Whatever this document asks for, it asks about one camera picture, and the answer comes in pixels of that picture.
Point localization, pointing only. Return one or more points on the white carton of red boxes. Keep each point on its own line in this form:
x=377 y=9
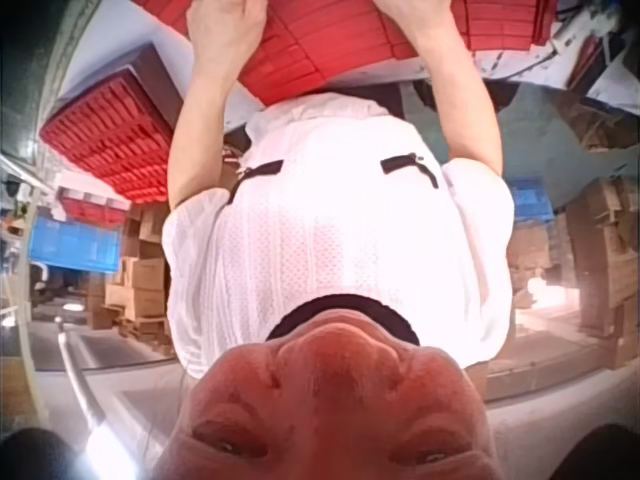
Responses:
x=92 y=205

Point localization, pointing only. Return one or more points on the heap of white paper scraps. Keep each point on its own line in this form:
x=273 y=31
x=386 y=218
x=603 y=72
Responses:
x=600 y=45

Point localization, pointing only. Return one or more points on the wooden pallet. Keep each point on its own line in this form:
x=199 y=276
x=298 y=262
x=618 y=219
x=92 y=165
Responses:
x=147 y=332

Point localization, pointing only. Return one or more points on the white metal rail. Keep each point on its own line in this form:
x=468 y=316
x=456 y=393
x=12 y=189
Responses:
x=82 y=380

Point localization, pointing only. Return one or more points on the stack of red box lids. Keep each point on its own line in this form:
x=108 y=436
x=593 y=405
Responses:
x=505 y=22

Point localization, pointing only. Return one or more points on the pile of red flat boxes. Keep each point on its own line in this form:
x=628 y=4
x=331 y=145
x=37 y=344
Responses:
x=320 y=55

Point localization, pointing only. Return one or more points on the person's left hand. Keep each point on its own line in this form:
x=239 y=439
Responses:
x=225 y=35

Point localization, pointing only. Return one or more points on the person's right hand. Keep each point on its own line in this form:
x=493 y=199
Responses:
x=425 y=17

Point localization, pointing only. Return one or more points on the small blue plastic crate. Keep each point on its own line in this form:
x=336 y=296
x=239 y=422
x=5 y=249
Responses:
x=532 y=202

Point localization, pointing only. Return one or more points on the stack of brown cardboard cartons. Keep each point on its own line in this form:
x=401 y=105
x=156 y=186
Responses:
x=142 y=280

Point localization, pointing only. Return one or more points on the large blue plastic crate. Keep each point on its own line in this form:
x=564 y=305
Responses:
x=75 y=245

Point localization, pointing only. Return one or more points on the heap of folded cardboard sheets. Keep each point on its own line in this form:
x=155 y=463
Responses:
x=600 y=260

